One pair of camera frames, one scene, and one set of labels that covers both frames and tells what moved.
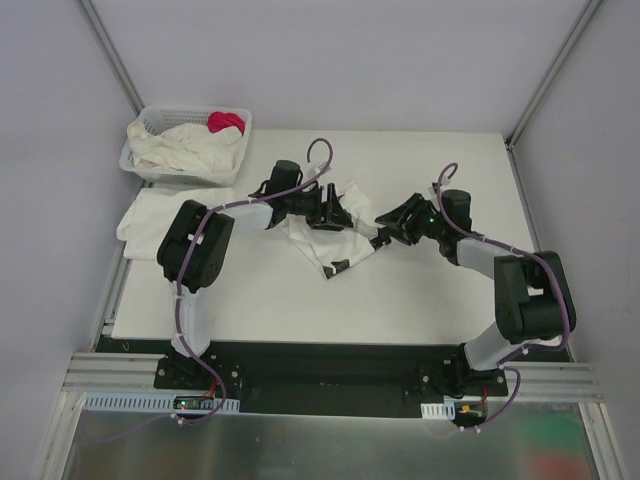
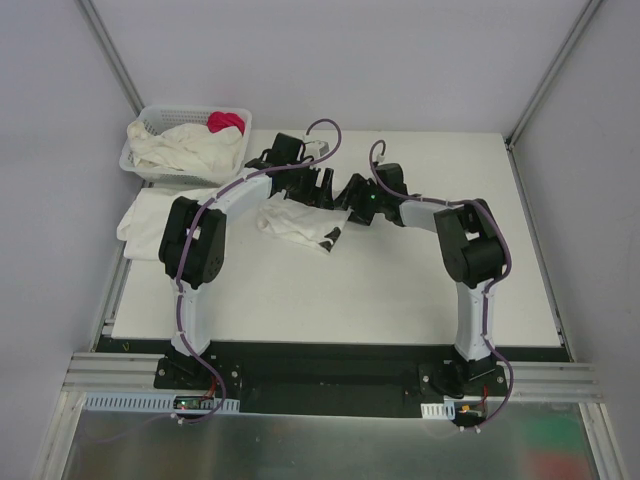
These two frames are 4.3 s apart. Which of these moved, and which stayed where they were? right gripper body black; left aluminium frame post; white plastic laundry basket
Moved: right gripper body black
Stayed: white plastic laundry basket; left aluminium frame post
